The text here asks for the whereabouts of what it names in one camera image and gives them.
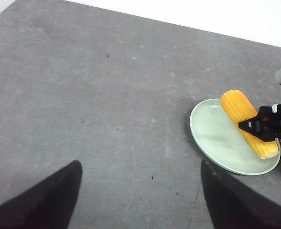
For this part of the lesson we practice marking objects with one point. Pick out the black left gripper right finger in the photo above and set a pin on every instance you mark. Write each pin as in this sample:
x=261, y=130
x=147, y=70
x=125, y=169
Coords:
x=233, y=205

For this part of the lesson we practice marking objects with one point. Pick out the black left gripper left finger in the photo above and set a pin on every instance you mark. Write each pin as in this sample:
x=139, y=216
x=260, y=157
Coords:
x=47, y=205

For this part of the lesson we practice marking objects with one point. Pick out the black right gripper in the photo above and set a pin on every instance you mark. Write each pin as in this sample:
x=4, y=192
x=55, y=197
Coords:
x=260, y=126

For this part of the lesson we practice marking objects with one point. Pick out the yellow corn cob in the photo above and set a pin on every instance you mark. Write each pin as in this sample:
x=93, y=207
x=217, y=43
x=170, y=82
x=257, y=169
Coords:
x=238, y=108

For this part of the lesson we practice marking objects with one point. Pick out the pale green plate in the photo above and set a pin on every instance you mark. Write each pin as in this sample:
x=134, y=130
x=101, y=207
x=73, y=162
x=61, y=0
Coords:
x=220, y=141

